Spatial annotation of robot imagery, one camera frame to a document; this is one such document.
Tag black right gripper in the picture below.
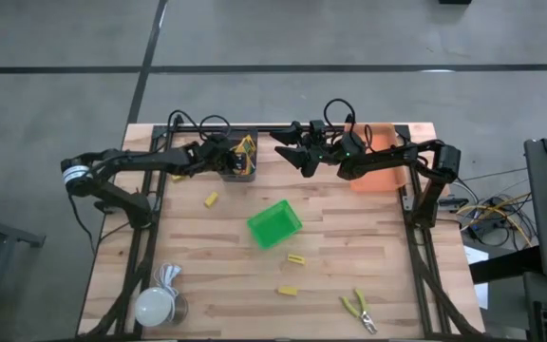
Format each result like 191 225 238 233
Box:
269 119 350 180

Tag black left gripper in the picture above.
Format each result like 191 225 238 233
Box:
185 134 255 176

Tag yellow-green handled pliers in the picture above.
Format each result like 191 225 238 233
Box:
340 288 378 335

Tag dark grey plastic bin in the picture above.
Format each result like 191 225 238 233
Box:
216 125 259 183

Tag green plastic basket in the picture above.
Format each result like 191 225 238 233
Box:
246 199 304 251

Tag orange plastic bin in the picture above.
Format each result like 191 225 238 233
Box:
344 123 409 193

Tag white dome lamp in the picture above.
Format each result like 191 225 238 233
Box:
133 286 190 329

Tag black power adapter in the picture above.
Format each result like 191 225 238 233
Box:
467 220 510 241

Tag white paper sheet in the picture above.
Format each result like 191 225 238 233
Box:
462 245 491 310

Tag dark grey metal stand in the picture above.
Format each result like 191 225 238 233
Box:
0 208 47 342

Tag black beam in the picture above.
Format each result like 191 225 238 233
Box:
467 245 543 285

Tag black table frame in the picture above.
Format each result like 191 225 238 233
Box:
76 113 486 342

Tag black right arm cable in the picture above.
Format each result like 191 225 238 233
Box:
323 98 374 153

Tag white cable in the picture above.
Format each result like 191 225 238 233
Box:
153 263 183 325

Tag yellow cable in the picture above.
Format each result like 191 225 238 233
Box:
456 192 535 246

